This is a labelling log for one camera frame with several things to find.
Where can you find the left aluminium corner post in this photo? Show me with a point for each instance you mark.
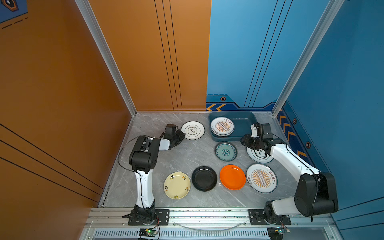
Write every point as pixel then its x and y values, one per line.
pixel 101 42

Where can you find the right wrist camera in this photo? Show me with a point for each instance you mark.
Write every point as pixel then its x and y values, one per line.
pixel 255 130

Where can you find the right circuit board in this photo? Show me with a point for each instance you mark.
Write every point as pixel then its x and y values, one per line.
pixel 277 233

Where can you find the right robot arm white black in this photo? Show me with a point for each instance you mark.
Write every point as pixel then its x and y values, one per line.
pixel 316 192

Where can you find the aluminium rail frame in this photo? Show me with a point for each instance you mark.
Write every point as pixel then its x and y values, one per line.
pixel 225 223

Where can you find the left circuit board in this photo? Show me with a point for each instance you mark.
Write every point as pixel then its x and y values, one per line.
pixel 148 234

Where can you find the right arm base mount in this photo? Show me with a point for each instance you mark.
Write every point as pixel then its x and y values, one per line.
pixel 260 217

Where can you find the black plate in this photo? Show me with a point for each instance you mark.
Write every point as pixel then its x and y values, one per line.
pixel 204 178

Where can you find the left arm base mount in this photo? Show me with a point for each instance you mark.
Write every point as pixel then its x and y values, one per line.
pixel 153 217

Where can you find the teal plastic bin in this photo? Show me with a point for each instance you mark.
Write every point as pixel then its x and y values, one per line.
pixel 242 120

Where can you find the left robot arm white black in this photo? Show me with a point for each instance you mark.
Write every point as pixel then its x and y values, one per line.
pixel 143 160

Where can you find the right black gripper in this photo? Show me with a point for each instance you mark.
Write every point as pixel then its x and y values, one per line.
pixel 245 141

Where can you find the cream yellow plate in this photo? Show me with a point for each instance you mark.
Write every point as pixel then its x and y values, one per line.
pixel 177 185

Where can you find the right aluminium corner post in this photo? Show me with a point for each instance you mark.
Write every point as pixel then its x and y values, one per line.
pixel 319 32

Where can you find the orange plate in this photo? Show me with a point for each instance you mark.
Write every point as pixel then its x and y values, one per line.
pixel 232 177

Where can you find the aluminium corner post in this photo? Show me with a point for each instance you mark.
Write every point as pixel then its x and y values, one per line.
pixel 101 42
pixel 319 32

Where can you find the circuit board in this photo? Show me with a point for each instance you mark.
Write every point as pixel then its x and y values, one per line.
pixel 148 234
pixel 277 233

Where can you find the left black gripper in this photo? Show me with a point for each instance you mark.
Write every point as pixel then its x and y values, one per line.
pixel 182 136

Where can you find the white plate quatrefoil motif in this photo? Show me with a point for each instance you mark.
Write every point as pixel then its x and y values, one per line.
pixel 193 130
pixel 259 156

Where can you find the teal patterned plate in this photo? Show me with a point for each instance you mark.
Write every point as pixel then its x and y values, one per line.
pixel 226 152

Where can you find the sunburst plate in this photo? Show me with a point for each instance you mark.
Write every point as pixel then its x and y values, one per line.
pixel 261 178
pixel 222 126

